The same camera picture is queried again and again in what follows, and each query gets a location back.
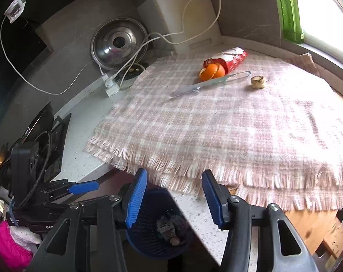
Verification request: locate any blue mesh waste bin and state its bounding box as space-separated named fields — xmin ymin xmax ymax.
xmin=125 ymin=188 xmax=195 ymax=261

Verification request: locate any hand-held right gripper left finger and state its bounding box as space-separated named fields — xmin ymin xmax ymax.
xmin=25 ymin=168 xmax=148 ymax=272

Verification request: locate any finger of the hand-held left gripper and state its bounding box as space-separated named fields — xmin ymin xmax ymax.
xmin=45 ymin=179 xmax=100 ymax=202

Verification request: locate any red snack packet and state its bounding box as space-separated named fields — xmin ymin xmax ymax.
xmin=203 ymin=47 xmax=249 ymax=74

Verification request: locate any white cutting board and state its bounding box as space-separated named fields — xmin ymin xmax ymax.
xmin=151 ymin=0 xmax=222 ymax=53

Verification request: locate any brown eggshell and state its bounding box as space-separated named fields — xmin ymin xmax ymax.
xmin=251 ymin=75 xmax=267 ymax=90

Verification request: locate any green dish soap bottle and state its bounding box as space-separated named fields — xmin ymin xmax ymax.
xmin=276 ymin=0 xmax=305 ymax=45

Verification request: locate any small white clip device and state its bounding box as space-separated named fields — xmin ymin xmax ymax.
xmin=5 ymin=0 xmax=26 ymax=24

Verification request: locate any orange peel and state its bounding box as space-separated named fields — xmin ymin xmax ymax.
xmin=199 ymin=64 xmax=226 ymax=82

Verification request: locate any white charger plug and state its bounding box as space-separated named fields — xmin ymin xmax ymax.
xmin=102 ymin=74 xmax=120 ymax=97

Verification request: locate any thin white cable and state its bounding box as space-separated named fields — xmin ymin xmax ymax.
xmin=0 ymin=17 xmax=96 ymax=96

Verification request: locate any window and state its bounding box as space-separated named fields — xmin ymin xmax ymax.
xmin=270 ymin=0 xmax=343 ymax=105

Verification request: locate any grey cutting board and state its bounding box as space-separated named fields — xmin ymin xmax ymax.
xmin=137 ymin=0 xmax=178 ymax=55

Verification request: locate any pink checked fringed cloth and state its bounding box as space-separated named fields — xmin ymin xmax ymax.
xmin=85 ymin=51 xmax=343 ymax=214

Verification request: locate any person's left forearm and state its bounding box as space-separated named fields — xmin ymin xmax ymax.
xmin=0 ymin=220 xmax=43 ymax=272

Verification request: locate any black plastic object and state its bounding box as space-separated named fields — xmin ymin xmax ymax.
xmin=120 ymin=62 xmax=150 ymax=82

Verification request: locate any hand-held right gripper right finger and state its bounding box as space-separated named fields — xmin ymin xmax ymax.
xmin=201 ymin=169 xmax=320 ymax=272

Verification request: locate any steel pot lid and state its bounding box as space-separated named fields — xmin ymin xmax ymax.
xmin=90 ymin=17 xmax=148 ymax=71

